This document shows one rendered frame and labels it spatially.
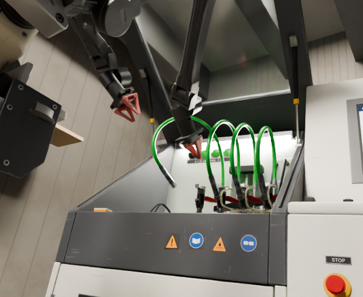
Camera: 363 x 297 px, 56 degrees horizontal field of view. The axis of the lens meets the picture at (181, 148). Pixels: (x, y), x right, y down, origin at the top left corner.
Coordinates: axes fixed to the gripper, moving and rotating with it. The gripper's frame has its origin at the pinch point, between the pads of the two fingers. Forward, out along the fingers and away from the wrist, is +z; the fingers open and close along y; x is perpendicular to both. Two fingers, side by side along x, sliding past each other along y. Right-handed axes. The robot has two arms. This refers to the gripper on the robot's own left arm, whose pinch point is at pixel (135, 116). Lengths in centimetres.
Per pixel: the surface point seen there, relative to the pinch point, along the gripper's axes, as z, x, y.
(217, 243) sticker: 48, 24, -24
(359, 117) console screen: 48, -40, -45
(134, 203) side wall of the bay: 23.6, 3.8, 27.9
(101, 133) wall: -79, -127, 211
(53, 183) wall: -51, -52, 211
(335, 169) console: 55, -21, -37
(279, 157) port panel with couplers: 44, -45, -7
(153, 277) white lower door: 46, 35, -8
